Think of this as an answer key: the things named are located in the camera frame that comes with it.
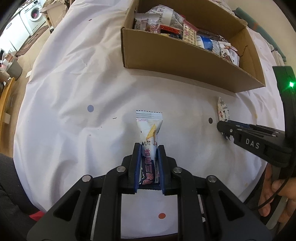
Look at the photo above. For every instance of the white bed sheet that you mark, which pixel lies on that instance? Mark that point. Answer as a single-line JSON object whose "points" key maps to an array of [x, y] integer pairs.
{"points": [[78, 113]]}

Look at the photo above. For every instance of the small white red packet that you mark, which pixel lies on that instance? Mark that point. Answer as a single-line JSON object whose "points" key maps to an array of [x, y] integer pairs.
{"points": [[223, 111]]}

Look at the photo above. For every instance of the white blue snack bag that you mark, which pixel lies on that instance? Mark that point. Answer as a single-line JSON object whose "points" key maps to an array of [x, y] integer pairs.
{"points": [[212, 45]]}

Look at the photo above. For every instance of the white grey snack bag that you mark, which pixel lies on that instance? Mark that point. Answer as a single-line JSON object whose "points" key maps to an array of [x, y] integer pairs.
{"points": [[168, 16]]}

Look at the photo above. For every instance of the green rolled mat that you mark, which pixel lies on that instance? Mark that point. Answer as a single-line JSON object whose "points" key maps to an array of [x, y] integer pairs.
{"points": [[252, 24]]}

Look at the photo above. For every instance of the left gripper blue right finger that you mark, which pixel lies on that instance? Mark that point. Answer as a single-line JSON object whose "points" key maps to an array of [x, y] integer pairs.
{"points": [[164, 171]]}

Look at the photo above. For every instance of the white black character packet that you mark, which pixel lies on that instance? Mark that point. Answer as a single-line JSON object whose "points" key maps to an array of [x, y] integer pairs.
{"points": [[228, 52]]}

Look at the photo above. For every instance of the red white snack bar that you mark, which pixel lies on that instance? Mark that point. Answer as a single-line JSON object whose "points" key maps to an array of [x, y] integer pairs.
{"points": [[171, 32]]}

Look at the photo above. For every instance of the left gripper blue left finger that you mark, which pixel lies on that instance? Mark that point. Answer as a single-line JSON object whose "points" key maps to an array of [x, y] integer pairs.
{"points": [[134, 169]]}

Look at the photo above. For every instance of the grey trash bin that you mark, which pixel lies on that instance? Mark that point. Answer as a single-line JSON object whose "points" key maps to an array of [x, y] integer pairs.
{"points": [[14, 69]]}

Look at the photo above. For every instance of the brown cardboard box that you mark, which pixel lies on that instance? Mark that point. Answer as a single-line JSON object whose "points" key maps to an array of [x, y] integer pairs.
{"points": [[155, 52]]}

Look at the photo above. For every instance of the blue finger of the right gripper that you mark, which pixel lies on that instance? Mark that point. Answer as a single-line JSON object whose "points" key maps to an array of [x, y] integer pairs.
{"points": [[264, 130], [227, 128]]}

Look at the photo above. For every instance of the person right hand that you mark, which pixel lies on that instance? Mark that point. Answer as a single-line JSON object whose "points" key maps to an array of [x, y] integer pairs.
{"points": [[270, 187]]}

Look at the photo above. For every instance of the white washing machine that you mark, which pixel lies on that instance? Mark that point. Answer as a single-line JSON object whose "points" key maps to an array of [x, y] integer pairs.
{"points": [[31, 16]]}

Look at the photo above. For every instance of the pink checkered snack packet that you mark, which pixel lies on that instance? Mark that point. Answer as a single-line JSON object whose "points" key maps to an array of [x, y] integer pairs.
{"points": [[189, 33]]}

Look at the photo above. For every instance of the white purple snack bar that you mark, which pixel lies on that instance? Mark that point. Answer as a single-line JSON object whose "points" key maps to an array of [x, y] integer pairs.
{"points": [[149, 124]]}

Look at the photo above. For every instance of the dark brown snack packet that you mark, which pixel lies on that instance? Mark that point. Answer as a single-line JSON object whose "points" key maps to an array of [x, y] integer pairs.
{"points": [[209, 35]]}

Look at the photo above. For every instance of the white kitchen cabinet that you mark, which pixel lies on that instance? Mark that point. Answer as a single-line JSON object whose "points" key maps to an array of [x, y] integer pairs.
{"points": [[14, 35]]}

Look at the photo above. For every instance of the brown floor mat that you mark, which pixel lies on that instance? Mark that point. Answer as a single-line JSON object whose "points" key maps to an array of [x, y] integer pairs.
{"points": [[28, 44]]}

